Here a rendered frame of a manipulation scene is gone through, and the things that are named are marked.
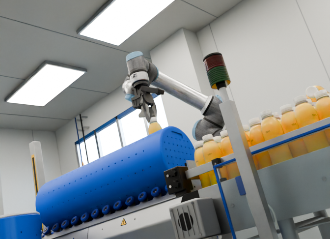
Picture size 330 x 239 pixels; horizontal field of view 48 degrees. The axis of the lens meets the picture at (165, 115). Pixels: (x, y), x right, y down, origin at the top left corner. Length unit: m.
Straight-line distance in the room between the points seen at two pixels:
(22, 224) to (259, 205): 1.13
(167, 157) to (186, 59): 3.50
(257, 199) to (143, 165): 0.65
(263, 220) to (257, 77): 3.69
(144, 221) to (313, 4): 3.52
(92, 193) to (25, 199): 5.34
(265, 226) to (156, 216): 0.61
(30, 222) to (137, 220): 0.51
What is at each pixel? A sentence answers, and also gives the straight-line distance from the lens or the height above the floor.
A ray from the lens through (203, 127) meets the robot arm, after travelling 2.50.
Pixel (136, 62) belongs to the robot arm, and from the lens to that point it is 1.85.
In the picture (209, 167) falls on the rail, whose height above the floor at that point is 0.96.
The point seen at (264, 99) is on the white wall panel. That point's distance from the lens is 4.57.
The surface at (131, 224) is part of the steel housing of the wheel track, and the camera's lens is 1.65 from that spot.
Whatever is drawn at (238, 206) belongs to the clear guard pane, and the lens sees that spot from 1.21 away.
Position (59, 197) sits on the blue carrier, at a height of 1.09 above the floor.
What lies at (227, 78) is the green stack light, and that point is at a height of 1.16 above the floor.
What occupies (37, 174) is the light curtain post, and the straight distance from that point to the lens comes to 2.89.
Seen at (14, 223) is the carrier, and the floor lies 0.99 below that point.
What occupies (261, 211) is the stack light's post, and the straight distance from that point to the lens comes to 1.06.
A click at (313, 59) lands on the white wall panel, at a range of 4.42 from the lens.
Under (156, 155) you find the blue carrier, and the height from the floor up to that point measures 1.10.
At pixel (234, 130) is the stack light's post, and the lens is 1.10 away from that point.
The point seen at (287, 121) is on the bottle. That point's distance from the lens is 1.29.
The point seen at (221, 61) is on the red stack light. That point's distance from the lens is 1.17.
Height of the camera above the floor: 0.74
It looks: 19 degrees up
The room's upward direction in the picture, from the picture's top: 14 degrees counter-clockwise
